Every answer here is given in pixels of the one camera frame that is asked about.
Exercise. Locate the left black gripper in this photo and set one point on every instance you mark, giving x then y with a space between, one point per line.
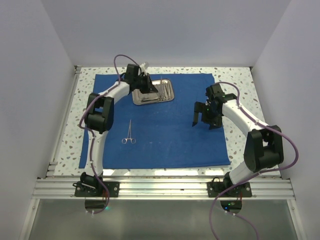
149 87

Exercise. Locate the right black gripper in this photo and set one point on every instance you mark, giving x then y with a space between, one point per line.
201 107

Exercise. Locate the steel instrument tray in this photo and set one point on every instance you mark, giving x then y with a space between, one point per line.
152 98

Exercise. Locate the blue surgical cloth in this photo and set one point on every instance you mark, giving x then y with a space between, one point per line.
165 137

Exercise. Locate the steel surgical scissors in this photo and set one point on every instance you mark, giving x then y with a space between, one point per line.
129 138

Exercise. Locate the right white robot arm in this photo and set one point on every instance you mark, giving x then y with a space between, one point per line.
263 147

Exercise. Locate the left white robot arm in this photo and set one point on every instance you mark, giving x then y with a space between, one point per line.
98 119

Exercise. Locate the steel tweezers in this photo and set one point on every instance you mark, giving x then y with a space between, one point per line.
167 89

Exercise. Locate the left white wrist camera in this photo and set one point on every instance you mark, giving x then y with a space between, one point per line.
144 65

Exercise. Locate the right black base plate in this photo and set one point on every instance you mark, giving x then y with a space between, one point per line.
247 190

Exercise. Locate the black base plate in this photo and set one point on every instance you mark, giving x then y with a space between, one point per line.
89 192
247 190

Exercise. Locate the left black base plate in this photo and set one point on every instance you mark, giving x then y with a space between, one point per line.
89 192

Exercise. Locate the aluminium rail frame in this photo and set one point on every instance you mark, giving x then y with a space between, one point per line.
150 184

